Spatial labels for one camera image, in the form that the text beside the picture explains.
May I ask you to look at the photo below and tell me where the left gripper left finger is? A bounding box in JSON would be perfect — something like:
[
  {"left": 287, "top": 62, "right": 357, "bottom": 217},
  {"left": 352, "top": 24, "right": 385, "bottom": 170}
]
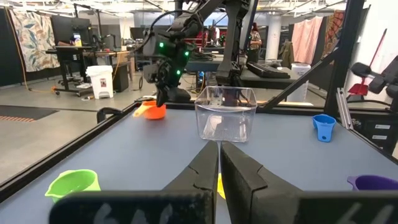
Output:
[{"left": 49, "top": 140, "right": 220, "bottom": 224}]

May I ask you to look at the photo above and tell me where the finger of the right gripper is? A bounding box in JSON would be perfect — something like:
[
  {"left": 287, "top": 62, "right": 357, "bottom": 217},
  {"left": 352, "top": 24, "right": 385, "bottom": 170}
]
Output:
[
  {"left": 167, "top": 88, "right": 192, "bottom": 103},
  {"left": 155, "top": 88, "right": 170, "bottom": 108}
]

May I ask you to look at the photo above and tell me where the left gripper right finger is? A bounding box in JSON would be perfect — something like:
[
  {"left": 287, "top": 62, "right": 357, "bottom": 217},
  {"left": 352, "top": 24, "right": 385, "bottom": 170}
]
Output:
[{"left": 220, "top": 141, "right": 398, "bottom": 224}]

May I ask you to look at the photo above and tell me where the red measuring cup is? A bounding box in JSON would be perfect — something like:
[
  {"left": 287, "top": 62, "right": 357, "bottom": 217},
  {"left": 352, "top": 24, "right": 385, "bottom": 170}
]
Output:
[{"left": 142, "top": 100, "right": 167, "bottom": 121}]

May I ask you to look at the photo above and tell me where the yellow measuring cup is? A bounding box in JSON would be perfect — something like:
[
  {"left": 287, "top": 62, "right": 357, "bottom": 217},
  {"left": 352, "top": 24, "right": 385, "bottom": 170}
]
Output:
[{"left": 216, "top": 172, "right": 226, "bottom": 200}]

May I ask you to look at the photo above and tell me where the blue measuring cup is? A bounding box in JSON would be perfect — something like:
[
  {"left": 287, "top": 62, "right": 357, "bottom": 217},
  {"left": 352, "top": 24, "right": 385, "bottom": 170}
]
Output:
[{"left": 312, "top": 113, "right": 338, "bottom": 143}]

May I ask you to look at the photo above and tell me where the purple measuring cup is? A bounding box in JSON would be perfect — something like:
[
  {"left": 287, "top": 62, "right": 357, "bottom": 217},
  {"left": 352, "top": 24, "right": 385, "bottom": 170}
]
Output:
[{"left": 346, "top": 174, "right": 398, "bottom": 192}]

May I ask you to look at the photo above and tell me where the clear plastic basket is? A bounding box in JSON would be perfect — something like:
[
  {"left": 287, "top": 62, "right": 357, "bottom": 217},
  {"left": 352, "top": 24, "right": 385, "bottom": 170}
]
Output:
[{"left": 194, "top": 85, "right": 258, "bottom": 144}]

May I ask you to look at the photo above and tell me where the wooden workbench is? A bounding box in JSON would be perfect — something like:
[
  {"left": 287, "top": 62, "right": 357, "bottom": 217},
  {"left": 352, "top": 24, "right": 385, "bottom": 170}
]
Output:
[{"left": 93, "top": 49, "right": 135, "bottom": 82}]

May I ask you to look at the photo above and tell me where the white pedal trash bin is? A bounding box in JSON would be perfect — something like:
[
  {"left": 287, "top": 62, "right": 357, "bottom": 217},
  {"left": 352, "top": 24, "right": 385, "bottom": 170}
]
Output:
[{"left": 85, "top": 65, "right": 114, "bottom": 100}]

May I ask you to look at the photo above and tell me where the standing person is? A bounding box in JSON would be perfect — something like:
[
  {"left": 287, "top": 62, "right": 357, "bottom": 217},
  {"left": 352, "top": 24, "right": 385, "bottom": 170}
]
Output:
[{"left": 246, "top": 22, "right": 262, "bottom": 65}]

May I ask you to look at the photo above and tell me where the dark grey desk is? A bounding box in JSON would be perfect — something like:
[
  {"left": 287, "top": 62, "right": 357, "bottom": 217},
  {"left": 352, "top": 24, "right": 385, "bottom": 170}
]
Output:
[{"left": 185, "top": 55, "right": 301, "bottom": 91}]

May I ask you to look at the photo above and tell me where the black rolling desk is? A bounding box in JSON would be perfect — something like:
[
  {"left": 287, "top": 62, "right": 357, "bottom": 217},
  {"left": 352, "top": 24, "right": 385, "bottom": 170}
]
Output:
[{"left": 45, "top": 45, "right": 94, "bottom": 97}]

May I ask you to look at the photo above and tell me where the black screen panel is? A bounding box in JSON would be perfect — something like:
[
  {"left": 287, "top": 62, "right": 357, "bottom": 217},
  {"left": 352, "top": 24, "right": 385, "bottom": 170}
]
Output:
[{"left": 50, "top": 14, "right": 91, "bottom": 47}]

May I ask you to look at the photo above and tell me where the white plastic bin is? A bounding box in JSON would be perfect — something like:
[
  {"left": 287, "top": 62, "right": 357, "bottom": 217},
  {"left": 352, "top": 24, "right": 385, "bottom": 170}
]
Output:
[{"left": 286, "top": 62, "right": 312, "bottom": 103}]

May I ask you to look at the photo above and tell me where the black box with white labels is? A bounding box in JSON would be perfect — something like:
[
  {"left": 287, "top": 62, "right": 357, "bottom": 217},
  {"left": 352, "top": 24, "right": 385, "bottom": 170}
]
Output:
[{"left": 351, "top": 111, "right": 398, "bottom": 153}]

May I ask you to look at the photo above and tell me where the floral hanging cloth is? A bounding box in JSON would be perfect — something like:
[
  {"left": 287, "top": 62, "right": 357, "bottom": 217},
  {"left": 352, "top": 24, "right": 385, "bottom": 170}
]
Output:
[{"left": 8, "top": 8, "right": 61, "bottom": 73}]

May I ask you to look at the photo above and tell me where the pink hanging cloth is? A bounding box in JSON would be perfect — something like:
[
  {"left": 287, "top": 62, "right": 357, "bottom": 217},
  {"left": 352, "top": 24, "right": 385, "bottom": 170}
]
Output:
[{"left": 291, "top": 16, "right": 324, "bottom": 65}]

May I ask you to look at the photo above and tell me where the red broom with dustpan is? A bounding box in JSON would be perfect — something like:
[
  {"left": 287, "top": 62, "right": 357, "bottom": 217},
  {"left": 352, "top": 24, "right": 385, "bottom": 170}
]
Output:
[{"left": 347, "top": 28, "right": 388, "bottom": 96}]

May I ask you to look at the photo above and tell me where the orange patterned hanging cloth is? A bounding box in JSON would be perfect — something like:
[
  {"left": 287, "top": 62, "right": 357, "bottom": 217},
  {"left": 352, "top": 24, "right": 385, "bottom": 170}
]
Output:
[{"left": 322, "top": 9, "right": 346, "bottom": 58}]

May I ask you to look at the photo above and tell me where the black table edge handle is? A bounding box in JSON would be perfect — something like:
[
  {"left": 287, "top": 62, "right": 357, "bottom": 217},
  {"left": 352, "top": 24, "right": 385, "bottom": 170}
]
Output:
[{"left": 96, "top": 107, "right": 124, "bottom": 124}]

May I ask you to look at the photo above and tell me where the silver aluminium rail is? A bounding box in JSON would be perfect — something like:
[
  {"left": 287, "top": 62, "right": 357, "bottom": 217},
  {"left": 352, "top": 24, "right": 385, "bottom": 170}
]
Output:
[{"left": 335, "top": 88, "right": 354, "bottom": 131}]

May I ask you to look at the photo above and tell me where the black aluminium table frame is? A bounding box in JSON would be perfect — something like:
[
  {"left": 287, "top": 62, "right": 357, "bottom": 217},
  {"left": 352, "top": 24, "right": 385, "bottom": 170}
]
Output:
[{"left": 0, "top": 0, "right": 398, "bottom": 203}]

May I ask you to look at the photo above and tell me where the black equipment mount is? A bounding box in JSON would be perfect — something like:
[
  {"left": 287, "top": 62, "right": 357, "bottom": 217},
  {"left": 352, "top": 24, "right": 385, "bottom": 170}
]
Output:
[{"left": 350, "top": 55, "right": 398, "bottom": 113}]

